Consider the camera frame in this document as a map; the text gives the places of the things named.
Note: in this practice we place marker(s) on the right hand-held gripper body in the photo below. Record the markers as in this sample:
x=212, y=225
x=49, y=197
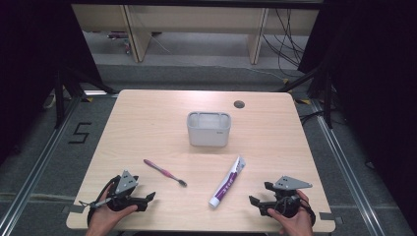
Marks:
x=288, y=196

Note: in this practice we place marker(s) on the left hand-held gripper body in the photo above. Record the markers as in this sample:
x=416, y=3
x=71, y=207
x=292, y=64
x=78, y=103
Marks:
x=126, y=183

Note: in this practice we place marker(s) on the pink toothbrush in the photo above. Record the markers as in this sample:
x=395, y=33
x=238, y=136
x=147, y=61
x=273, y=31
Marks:
x=164, y=171

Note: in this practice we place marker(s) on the white purple toothpaste tube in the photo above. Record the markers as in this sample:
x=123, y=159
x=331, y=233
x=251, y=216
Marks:
x=226, y=183

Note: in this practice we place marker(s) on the grey plastic toothbrush holder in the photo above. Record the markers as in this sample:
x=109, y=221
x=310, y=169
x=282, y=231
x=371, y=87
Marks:
x=208, y=131

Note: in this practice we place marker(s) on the person's right hand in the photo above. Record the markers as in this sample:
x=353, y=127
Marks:
x=295, y=223

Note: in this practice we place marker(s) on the person's left hand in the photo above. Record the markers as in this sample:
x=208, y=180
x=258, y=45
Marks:
x=106, y=219

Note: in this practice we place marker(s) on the grey tape piece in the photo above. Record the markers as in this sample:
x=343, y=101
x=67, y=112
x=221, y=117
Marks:
x=327, y=216
x=73, y=208

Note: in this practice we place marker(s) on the dark round table grommet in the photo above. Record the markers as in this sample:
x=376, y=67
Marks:
x=239, y=104

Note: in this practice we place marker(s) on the yellow black floor tape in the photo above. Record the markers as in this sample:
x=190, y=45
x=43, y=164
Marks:
x=303, y=101
x=87, y=99

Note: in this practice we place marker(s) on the black metal stand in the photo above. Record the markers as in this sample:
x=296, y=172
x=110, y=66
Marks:
x=59, y=98
x=327, y=98

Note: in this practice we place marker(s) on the black curtain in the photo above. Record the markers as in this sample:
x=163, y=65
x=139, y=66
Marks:
x=373, y=82
x=29, y=65

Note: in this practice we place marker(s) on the beige wooden desk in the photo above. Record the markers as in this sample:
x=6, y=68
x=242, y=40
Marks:
x=196, y=19

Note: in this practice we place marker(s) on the aluminium floor rail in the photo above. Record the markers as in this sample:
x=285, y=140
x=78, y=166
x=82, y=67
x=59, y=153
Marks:
x=344, y=170
x=36, y=164

